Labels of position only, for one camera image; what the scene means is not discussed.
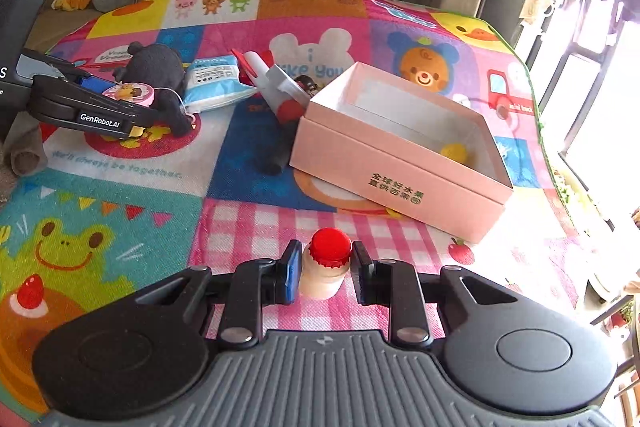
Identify black plush toy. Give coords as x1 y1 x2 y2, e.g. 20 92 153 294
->
102 41 196 138

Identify pink cardboard box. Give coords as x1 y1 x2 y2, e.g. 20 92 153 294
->
289 61 514 244

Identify window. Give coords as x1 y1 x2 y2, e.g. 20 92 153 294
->
515 0 640 233

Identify colourful cartoon printed mat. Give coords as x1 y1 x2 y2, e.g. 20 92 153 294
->
0 0 591 423

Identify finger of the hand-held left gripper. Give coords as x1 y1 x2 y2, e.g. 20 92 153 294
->
15 48 115 95
122 104 157 140

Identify small red-capped white bottle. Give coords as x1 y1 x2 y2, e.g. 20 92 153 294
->
302 228 352 300

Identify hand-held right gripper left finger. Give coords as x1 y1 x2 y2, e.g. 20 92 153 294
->
135 241 303 344

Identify red and white rocket toy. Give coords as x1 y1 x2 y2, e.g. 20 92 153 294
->
231 49 308 124

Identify blue and white packet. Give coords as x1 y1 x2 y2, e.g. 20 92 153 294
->
181 54 258 112

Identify small yellow round object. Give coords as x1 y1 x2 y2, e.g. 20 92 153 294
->
440 143 470 162

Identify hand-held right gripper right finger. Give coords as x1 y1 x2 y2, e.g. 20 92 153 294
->
351 241 521 349

